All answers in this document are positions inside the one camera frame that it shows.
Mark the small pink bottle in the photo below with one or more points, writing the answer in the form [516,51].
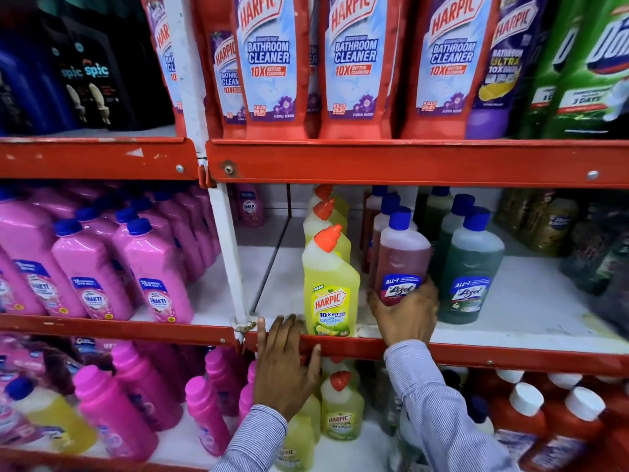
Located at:
[250,205]

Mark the yellow liquid bottle blue cap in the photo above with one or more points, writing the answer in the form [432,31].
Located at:
[54,417]

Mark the person's right thumb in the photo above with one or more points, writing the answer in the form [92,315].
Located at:
[377,303]

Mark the person's left hand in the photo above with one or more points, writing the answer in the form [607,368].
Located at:
[282,373]

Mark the group of pink blue-capped bottles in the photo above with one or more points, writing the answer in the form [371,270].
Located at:
[93,260]

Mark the person's right hand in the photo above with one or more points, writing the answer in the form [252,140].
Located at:
[408,317]

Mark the person's left middle finger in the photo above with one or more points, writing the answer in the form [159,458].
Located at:
[288,329]

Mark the white bottle dark blue cap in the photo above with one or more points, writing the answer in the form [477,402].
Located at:
[479,412]

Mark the person's right forearm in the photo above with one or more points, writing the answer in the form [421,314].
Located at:
[442,412]

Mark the green cleaner bottle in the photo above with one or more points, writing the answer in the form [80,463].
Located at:
[597,73]
[548,63]

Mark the row of black cleaner bottles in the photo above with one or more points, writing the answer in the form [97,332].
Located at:
[83,73]

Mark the red liquid bottle blue cap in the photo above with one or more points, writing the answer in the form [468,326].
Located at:
[404,255]
[371,211]
[382,226]

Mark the row of red cleaner pouches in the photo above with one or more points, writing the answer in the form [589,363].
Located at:
[275,63]

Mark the row of red white-capped bottles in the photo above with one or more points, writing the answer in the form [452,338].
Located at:
[555,422]

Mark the purple cleaner bottle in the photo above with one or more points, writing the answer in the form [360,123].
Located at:
[508,68]

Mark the person's left forearm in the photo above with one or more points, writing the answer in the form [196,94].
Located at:
[255,439]

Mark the green liquid bottle blue cap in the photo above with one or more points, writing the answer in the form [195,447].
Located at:
[437,208]
[471,270]
[449,230]

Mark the group of pink pink-capped bottles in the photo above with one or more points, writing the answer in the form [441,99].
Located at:
[142,393]

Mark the yellow-green bottle red cap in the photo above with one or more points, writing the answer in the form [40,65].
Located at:
[342,410]
[296,442]
[312,410]

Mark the person's left little finger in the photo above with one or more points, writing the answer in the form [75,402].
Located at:
[261,335]

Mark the white metal rack post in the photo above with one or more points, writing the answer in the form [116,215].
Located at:
[223,230]

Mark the pile of pink packets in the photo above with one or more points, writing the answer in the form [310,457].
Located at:
[24,361]

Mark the person's left thumb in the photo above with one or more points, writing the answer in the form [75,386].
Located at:
[313,361]

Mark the white shelf board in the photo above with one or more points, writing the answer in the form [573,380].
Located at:
[530,299]

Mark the red metal shelf rail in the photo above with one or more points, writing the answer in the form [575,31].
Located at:
[73,461]
[98,158]
[491,356]
[417,163]
[123,329]

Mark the yellow cleaner bottle orange cap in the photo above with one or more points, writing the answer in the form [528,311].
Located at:
[322,223]
[330,289]
[334,199]

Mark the group of dark olive bottles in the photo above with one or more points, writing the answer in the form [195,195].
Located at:
[570,240]

